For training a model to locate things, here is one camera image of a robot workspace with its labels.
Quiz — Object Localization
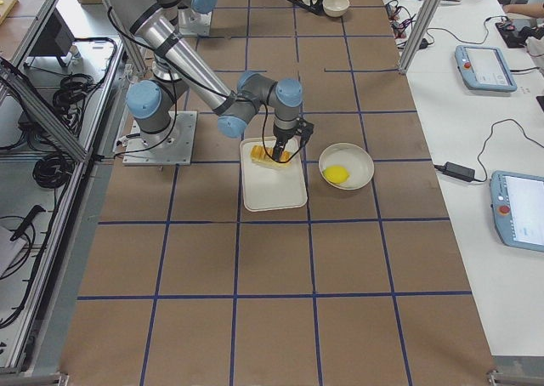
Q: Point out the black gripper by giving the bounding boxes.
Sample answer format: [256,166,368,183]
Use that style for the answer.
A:
[272,120,314,162]

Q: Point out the striped bread roll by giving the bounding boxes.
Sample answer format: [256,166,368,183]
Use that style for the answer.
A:
[250,145,292,167]

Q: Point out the white rectangular tray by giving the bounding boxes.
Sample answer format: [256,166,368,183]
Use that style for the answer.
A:
[240,137,308,212]

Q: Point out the yellow lemon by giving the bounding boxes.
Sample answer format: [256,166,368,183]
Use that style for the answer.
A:
[322,165,350,184]

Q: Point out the white shallow bowl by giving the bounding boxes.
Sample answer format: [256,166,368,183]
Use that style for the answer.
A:
[319,143,374,190]

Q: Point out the cream bowl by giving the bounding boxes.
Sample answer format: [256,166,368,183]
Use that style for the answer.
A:
[322,0,350,18]

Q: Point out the black power adapter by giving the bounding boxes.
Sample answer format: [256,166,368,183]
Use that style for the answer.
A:
[442,162,475,182]

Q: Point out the blue teach pendant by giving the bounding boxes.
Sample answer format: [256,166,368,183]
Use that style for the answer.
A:
[455,45,518,93]
[490,171,543,253]

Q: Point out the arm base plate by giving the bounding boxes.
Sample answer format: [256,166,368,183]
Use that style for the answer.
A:
[178,7,213,37]
[122,111,198,166]

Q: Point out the aluminium frame post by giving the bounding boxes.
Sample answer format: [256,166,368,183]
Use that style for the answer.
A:
[399,0,441,75]

